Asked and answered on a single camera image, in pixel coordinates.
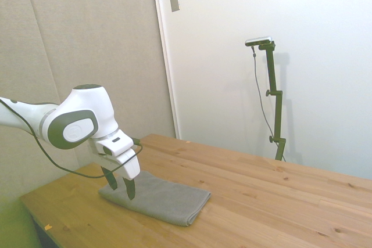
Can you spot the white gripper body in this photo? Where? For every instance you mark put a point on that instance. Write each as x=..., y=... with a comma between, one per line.
x=130, y=166

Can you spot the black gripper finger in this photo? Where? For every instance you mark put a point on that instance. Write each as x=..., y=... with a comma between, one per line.
x=130, y=188
x=112, y=179

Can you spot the gray terry towel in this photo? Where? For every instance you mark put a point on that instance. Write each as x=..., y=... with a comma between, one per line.
x=165, y=201

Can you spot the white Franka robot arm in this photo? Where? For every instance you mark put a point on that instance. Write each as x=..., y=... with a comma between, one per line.
x=78, y=108

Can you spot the small orange tape scrap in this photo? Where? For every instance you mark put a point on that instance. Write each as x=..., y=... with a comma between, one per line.
x=48, y=226

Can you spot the green blurry object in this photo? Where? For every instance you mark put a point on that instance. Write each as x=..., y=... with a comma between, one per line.
x=14, y=227

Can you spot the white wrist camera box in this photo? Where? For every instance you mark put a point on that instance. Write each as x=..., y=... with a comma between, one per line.
x=119, y=145

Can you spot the white door frame strip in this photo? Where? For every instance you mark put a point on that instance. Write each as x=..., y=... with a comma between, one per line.
x=165, y=56

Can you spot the black camera stand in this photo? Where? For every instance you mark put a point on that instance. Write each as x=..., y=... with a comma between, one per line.
x=276, y=100

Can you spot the gray wall plate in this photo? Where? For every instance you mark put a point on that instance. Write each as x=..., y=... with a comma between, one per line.
x=174, y=1

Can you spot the silver camera on stand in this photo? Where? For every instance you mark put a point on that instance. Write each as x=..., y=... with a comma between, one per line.
x=258, y=40

